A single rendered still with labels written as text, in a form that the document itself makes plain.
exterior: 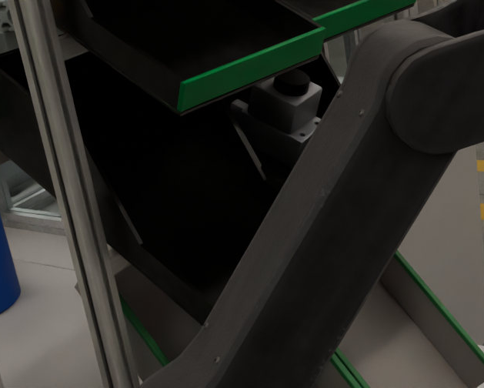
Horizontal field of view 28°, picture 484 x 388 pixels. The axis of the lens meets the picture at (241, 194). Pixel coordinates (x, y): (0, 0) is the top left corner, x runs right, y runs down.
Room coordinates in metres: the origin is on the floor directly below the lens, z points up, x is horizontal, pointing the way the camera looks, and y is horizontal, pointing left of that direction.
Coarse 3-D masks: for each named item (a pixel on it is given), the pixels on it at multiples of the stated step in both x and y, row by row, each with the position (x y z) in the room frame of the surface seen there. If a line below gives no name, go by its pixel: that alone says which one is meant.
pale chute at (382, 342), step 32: (384, 288) 0.82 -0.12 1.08; (416, 288) 0.79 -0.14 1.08; (384, 320) 0.79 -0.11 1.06; (416, 320) 0.79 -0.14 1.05; (448, 320) 0.76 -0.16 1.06; (352, 352) 0.75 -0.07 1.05; (384, 352) 0.76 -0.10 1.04; (416, 352) 0.77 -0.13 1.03; (448, 352) 0.77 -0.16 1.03; (480, 352) 0.74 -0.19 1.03; (384, 384) 0.73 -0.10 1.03; (416, 384) 0.74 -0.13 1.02; (448, 384) 0.75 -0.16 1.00; (480, 384) 0.74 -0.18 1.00
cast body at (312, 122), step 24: (288, 72) 0.79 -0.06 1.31; (264, 96) 0.77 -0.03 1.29; (288, 96) 0.77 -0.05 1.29; (312, 96) 0.78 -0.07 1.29; (240, 120) 0.80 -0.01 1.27; (264, 120) 0.78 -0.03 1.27; (288, 120) 0.76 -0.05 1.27; (312, 120) 0.79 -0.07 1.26; (264, 144) 0.78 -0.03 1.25; (288, 144) 0.77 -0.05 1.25
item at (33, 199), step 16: (0, 0) 1.67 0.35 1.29; (0, 16) 1.68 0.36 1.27; (0, 32) 1.69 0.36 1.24; (0, 48) 1.69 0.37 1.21; (336, 48) 1.96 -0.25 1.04; (336, 64) 1.95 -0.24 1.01; (0, 176) 1.75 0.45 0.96; (16, 176) 1.72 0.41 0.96; (16, 192) 1.73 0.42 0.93; (32, 192) 1.70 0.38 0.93; (16, 208) 1.74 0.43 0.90; (32, 208) 1.71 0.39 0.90; (48, 208) 1.68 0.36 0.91
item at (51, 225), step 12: (360, 36) 2.01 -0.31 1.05; (0, 192) 1.75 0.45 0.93; (0, 204) 1.75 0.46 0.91; (12, 216) 1.73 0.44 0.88; (24, 216) 1.71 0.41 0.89; (36, 216) 1.69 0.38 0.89; (48, 216) 1.68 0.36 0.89; (24, 228) 1.71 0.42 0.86; (36, 228) 1.69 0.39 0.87; (48, 228) 1.67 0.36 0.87; (60, 228) 1.66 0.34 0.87
